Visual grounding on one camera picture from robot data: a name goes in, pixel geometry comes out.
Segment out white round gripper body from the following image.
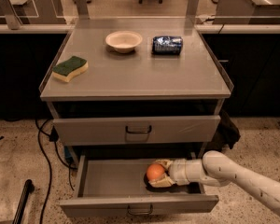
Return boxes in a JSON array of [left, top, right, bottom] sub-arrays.
[[169, 160, 189, 186]]

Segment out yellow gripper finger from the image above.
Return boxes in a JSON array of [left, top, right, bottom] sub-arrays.
[[148, 175, 175, 188], [155, 159, 173, 171]]

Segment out orange fruit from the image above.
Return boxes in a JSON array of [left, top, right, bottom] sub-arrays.
[[147, 163, 165, 181]]

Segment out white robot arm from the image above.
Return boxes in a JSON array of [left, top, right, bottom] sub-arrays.
[[146, 150, 280, 216]]

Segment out closed upper grey drawer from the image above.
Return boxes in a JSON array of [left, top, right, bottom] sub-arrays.
[[53, 116, 220, 146]]

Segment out open lower grey drawer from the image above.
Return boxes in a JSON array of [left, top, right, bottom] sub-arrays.
[[60, 155, 218, 217]]

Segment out grey metal drawer cabinet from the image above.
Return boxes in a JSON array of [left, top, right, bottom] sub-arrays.
[[38, 17, 234, 218]]

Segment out dark cloth behind cabinet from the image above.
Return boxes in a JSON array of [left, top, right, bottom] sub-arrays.
[[206, 110, 241, 151]]

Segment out blue crumpled chip bag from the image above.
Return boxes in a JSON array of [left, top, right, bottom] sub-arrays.
[[152, 35, 183, 55]]

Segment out white paper bowl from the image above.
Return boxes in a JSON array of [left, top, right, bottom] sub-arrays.
[[105, 31, 143, 53]]

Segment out black rod on floor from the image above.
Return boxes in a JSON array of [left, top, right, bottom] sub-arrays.
[[12, 179, 35, 224]]

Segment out green and yellow sponge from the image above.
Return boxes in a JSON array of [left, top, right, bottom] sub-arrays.
[[52, 56, 88, 83]]

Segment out clear acrylic barrier panel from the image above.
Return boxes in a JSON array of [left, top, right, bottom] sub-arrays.
[[0, 0, 280, 29]]

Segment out black floor cable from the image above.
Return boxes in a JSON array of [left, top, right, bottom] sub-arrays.
[[34, 119, 77, 224]]

